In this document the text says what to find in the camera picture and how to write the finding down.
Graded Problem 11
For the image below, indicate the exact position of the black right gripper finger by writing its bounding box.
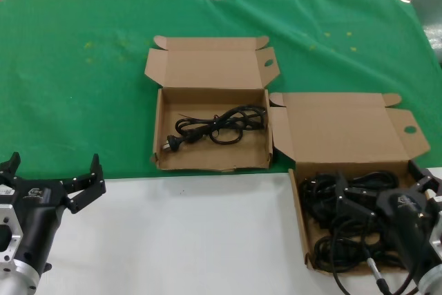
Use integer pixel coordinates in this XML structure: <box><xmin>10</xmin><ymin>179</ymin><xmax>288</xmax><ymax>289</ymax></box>
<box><xmin>336</xmin><ymin>170</ymin><xmax>379</xmax><ymax>222</ymax></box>
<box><xmin>409</xmin><ymin>160</ymin><xmax>438</xmax><ymax>193</ymax></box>

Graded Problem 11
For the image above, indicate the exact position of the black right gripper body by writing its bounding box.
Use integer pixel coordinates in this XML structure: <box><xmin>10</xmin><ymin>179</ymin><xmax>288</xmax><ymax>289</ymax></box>
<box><xmin>376</xmin><ymin>187</ymin><xmax>438</xmax><ymax>277</ymax></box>

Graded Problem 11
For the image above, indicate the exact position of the open brown cardboard box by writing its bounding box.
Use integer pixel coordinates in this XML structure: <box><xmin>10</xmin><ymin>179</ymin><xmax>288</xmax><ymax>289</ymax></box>
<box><xmin>268</xmin><ymin>91</ymin><xmax>432</xmax><ymax>273</ymax></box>
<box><xmin>144</xmin><ymin>35</ymin><xmax>280</xmax><ymax>173</ymax></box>

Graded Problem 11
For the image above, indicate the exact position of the silver camera bracket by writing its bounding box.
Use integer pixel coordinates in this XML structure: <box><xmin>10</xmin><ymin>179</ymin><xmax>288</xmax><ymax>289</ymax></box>
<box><xmin>426</xmin><ymin>169</ymin><xmax>442</xmax><ymax>263</ymax></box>
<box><xmin>0</xmin><ymin>184</ymin><xmax>24</xmax><ymax>265</ymax></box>

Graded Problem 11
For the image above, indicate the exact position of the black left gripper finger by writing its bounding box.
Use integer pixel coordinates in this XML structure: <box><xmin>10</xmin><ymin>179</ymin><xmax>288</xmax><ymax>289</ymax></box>
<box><xmin>61</xmin><ymin>153</ymin><xmax>106</xmax><ymax>215</ymax></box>
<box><xmin>0</xmin><ymin>151</ymin><xmax>22</xmax><ymax>186</ymax></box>

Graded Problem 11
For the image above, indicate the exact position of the black cable with silver connector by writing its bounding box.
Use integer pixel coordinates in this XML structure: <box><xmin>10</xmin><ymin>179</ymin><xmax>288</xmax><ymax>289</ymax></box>
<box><xmin>331</xmin><ymin>217</ymin><xmax>421</xmax><ymax>295</ymax></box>

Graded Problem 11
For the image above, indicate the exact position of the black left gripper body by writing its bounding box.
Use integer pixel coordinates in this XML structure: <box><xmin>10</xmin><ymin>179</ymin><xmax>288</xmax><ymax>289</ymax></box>
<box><xmin>13</xmin><ymin>178</ymin><xmax>70</xmax><ymax>274</ymax></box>

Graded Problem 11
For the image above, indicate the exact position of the green table cloth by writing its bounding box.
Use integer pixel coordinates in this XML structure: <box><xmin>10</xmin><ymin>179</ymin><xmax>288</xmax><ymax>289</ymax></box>
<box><xmin>0</xmin><ymin>0</ymin><xmax>442</xmax><ymax>181</ymax></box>

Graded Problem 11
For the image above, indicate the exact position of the left silver camera bracket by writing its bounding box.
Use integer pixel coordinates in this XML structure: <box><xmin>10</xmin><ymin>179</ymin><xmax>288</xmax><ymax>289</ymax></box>
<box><xmin>0</xmin><ymin>184</ymin><xmax>24</xmax><ymax>265</ymax></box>

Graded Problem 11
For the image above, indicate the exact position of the right silver camera bracket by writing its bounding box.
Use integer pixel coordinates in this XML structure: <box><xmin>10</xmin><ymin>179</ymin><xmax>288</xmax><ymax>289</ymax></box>
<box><xmin>426</xmin><ymin>169</ymin><xmax>442</xmax><ymax>263</ymax></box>

